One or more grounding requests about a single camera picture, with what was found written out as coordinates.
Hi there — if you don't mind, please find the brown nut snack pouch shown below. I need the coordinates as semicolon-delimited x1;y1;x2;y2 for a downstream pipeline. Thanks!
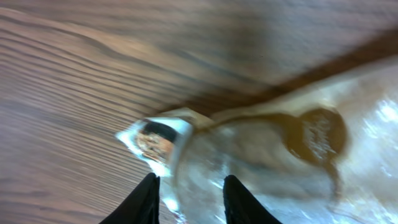
117;58;397;223

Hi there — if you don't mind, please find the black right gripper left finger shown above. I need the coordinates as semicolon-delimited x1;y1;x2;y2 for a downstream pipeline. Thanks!
99;173;160;224

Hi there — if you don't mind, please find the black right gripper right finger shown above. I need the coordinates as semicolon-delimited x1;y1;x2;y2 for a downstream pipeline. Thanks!
223;175;281;224

